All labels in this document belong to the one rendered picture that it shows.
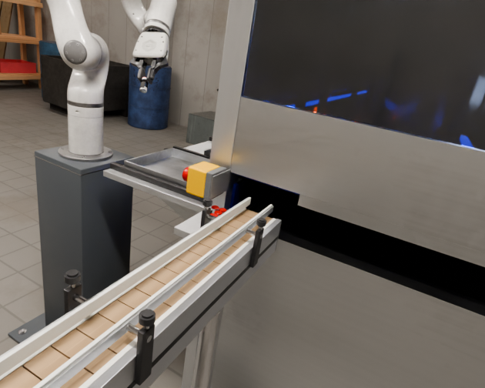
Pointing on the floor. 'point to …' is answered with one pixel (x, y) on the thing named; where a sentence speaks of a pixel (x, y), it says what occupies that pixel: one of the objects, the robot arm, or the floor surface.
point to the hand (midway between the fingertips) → (145, 75)
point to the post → (228, 114)
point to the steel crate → (54, 68)
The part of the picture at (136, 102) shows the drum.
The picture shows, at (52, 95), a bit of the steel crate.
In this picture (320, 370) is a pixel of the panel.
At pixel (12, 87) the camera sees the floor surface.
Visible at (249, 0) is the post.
